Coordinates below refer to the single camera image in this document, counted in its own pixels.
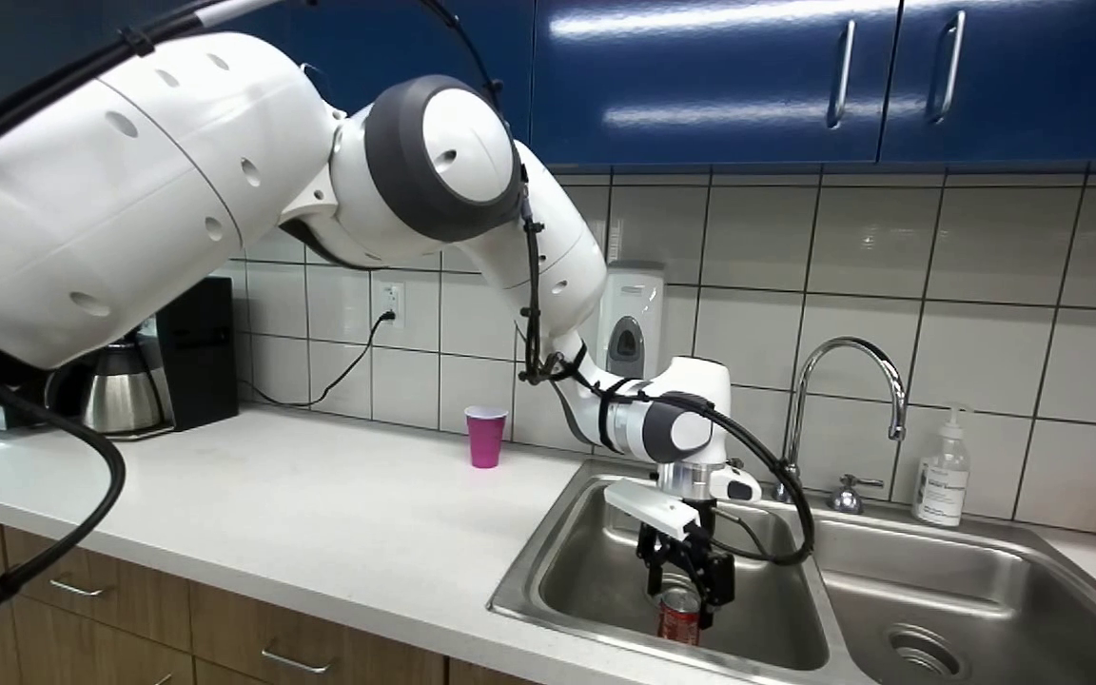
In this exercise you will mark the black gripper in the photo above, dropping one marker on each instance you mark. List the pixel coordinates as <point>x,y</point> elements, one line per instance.
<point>691,566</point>

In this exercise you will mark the red soda can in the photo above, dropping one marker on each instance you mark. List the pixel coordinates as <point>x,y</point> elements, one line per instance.
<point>680,618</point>

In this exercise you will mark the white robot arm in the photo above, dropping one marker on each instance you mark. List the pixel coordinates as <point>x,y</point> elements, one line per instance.
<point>138,168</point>

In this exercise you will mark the stainless steel double sink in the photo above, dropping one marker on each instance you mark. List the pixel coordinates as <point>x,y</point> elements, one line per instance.
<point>879,599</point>

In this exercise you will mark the chrome curved faucet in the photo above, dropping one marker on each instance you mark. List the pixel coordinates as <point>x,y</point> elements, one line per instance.
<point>845,411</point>

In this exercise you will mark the pink plastic cup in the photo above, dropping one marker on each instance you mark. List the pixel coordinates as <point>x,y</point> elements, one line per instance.
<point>486,436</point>

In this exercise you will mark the clear pump soap bottle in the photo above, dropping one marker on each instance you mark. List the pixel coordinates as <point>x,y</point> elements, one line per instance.
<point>942,485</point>

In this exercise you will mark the blue upper cabinets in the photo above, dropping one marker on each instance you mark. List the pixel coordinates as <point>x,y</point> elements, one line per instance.
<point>732,84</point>

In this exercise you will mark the black coffee maker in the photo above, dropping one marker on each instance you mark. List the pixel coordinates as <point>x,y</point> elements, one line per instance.
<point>195,350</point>

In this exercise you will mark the wooden lower drawers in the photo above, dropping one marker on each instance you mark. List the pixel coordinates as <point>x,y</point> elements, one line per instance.
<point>109,623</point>

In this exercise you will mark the steel coffee carafe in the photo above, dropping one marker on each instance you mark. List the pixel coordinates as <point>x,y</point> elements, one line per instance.
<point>109,390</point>

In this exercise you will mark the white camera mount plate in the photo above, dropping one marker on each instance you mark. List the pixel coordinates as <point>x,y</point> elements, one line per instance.
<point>652,506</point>

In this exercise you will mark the white wall soap dispenser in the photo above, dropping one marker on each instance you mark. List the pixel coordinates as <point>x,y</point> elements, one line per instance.
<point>633,322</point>

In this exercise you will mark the white wall outlet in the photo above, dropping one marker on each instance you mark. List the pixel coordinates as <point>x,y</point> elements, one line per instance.
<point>389,303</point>

